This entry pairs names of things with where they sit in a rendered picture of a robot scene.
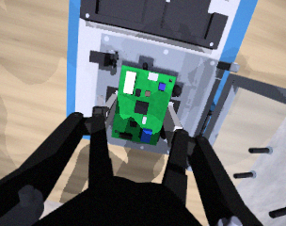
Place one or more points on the green circuit board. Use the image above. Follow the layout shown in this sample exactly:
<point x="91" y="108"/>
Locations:
<point x="142" y="102"/>

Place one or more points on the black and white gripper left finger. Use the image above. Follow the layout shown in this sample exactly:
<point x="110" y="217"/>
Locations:
<point x="24" y="191"/>

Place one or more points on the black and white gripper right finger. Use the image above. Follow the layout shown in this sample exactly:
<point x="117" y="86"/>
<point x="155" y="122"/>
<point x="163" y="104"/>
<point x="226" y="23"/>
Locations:
<point x="222" y="204"/>

